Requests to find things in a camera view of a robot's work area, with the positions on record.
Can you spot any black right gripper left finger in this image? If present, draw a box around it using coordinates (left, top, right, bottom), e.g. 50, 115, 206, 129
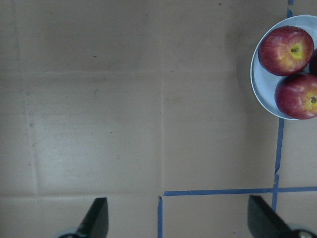
75, 197, 109, 238

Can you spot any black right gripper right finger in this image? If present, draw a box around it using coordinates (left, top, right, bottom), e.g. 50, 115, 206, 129
247, 195, 317, 238

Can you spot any red apple front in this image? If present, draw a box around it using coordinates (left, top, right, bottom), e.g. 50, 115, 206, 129
274, 73, 317, 119

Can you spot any red apple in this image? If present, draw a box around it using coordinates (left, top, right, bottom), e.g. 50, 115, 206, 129
258, 25, 314, 76
274, 73, 317, 119
309, 49, 317, 76

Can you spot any light blue plate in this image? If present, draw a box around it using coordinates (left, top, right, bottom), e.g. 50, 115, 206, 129
250, 15, 317, 120

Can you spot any red apple back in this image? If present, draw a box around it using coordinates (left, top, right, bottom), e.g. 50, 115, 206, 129
309, 49, 317, 76

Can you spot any red apple upper left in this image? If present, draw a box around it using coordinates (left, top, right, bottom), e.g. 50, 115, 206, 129
258, 25, 314, 76

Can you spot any brown paper table cover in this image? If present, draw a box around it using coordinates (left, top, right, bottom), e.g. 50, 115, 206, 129
0, 0, 317, 238

